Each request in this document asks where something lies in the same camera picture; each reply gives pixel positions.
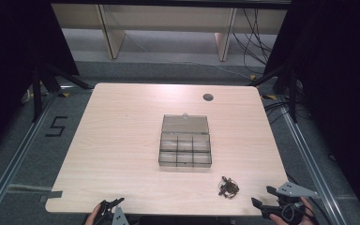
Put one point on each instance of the grey tape strip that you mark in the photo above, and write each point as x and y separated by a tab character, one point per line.
52	195

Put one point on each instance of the black curtain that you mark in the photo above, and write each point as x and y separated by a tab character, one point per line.
9	56
340	78

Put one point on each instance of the beige wooden bench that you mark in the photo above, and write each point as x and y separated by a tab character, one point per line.
168	22

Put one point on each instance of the clear plastic compartment box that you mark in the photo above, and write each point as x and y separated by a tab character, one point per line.
185	146

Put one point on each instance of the black metal stand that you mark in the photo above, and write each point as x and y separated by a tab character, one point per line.
292	93
37	93

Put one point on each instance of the person's right hand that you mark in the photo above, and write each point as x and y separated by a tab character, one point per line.
306	215

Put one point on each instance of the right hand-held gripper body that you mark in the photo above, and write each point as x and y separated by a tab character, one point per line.
289	193

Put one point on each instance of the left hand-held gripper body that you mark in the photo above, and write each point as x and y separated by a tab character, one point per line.
119	217

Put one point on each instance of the aluminium floor rail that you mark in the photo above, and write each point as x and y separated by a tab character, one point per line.
312	162
15	159

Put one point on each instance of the person's left hand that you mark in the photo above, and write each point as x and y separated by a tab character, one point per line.
92	217

